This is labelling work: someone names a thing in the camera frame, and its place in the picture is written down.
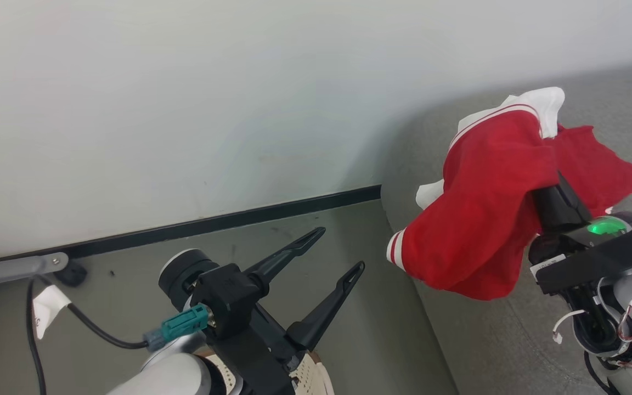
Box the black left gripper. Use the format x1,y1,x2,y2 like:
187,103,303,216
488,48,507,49
158,227,366,352

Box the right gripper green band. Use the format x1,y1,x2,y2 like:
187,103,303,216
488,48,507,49
529,172,632,270

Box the red and white garment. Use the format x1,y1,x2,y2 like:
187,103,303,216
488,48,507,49
386,87,632,301

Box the grey fabric sofa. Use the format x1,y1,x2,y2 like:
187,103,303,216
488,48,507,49
380,60,632,395

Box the black caster wheel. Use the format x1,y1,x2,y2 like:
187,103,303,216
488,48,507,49
54,261,88,287

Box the white tape tag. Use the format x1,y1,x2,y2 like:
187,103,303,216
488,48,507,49
32,285,71,340

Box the black right camera bracket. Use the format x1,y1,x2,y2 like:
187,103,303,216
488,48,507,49
535,222,632,295

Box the black camera bracket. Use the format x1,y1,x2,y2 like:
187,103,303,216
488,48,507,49
209,304,301,395
535,222,632,295

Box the black wall baseboard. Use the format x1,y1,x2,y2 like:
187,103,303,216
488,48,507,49
0,185,382,263

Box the black left camera bracket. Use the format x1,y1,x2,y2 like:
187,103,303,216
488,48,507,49
209,304,301,395

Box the thin white cable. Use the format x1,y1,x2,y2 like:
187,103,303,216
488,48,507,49
552,309,586,345

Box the teal cable connector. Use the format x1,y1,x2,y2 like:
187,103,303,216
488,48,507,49
143,303,210,352

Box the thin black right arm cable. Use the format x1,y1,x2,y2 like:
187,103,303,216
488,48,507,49
584,351,618,395

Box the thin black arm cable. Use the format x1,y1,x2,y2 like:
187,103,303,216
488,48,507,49
584,351,618,395
25,276,149,395

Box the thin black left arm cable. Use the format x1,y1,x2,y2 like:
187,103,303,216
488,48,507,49
25,276,149,395

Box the grey metal frame leg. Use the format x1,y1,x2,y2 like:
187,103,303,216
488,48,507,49
0,252,70,291

